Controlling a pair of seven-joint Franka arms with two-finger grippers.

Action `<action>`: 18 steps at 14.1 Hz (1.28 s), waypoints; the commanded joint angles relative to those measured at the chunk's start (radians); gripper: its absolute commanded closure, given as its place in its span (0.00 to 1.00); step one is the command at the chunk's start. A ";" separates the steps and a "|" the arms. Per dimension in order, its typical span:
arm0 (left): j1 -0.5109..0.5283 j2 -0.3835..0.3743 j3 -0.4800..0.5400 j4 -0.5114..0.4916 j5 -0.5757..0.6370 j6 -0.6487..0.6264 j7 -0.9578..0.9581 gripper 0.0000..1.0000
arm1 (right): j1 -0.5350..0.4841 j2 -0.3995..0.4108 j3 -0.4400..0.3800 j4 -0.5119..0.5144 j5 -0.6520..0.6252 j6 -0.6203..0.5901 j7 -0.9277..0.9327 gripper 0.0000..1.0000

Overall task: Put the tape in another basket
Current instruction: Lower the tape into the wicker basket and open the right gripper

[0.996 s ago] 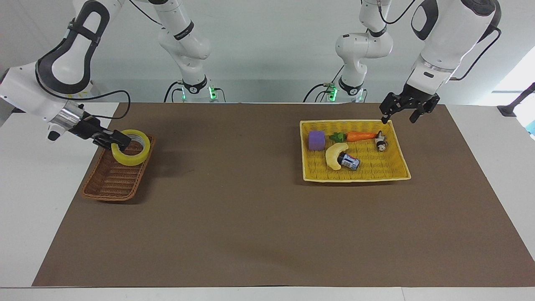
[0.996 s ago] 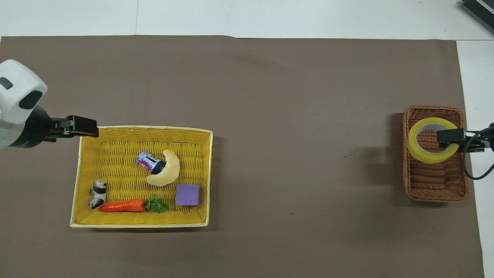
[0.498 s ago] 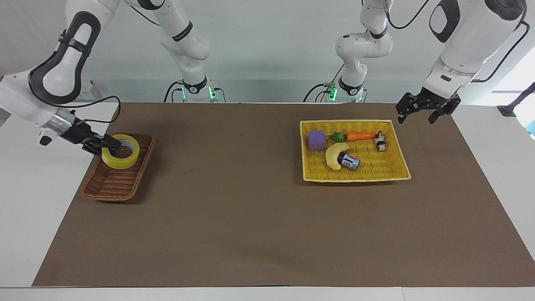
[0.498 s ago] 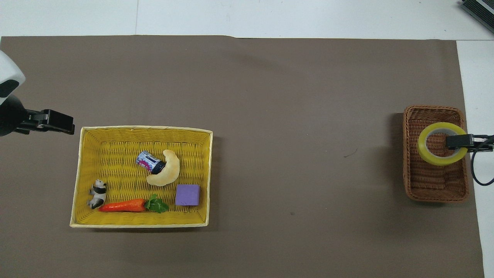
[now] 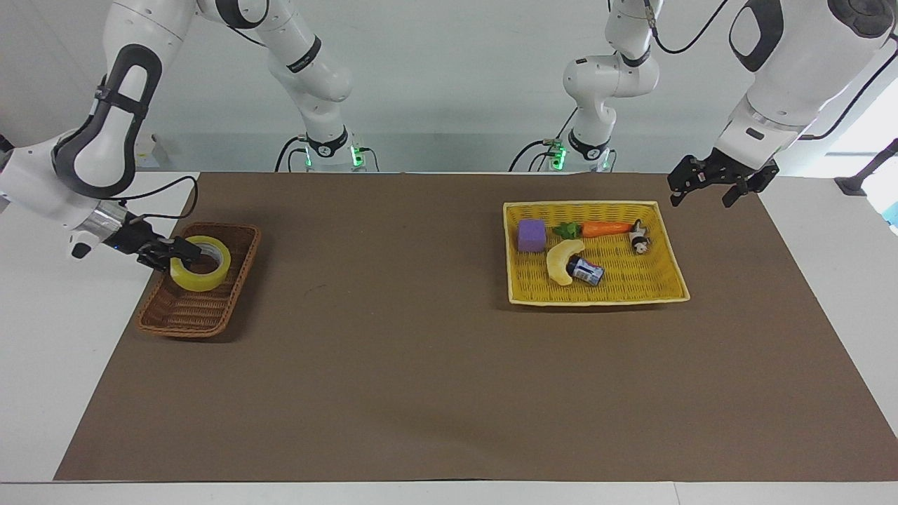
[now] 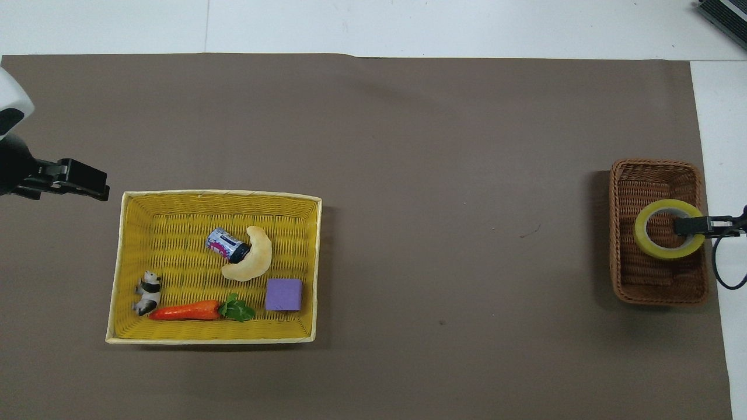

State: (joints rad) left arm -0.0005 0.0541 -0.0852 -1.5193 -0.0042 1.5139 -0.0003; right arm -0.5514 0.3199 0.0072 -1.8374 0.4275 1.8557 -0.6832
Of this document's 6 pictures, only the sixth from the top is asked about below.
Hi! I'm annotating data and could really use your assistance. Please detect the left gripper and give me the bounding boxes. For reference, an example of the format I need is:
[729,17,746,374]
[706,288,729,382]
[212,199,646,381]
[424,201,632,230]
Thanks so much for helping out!
[0,133,40,198]

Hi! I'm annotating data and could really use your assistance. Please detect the crescent bread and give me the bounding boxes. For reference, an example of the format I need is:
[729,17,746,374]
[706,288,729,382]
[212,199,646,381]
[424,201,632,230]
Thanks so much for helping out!
[221,225,274,282]

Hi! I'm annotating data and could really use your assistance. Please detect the yellow-green tape roll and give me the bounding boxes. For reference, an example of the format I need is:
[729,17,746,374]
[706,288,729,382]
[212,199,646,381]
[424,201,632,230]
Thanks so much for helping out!
[634,199,707,261]

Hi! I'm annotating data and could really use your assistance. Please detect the toy carrot with green leaves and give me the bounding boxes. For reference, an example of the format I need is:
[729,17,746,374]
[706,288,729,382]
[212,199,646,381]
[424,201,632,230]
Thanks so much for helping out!
[148,292,257,323]

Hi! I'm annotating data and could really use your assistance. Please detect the purple drink can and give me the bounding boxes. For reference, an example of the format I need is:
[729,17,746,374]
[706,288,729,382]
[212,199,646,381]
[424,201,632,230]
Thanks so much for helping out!
[205,227,252,265]

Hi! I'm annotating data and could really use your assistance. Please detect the yellow woven basket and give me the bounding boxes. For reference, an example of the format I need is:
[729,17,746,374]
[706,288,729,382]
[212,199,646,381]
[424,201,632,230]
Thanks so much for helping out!
[105,189,323,345]

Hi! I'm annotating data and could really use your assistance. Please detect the black cable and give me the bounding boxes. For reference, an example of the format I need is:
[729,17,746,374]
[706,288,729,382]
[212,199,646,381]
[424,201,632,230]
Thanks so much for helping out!
[711,204,747,291]

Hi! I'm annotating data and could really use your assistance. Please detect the purple foam block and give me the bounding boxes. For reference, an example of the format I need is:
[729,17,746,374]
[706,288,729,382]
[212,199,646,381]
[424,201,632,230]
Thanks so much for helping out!
[264,278,305,313]

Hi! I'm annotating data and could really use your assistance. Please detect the panda figurine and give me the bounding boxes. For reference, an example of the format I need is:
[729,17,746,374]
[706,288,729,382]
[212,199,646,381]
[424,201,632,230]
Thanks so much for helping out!
[131,270,163,317]

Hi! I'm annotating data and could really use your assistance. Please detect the brown wicker basket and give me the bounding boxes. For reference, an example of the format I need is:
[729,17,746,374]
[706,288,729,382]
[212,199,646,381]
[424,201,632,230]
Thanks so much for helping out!
[609,159,711,307]

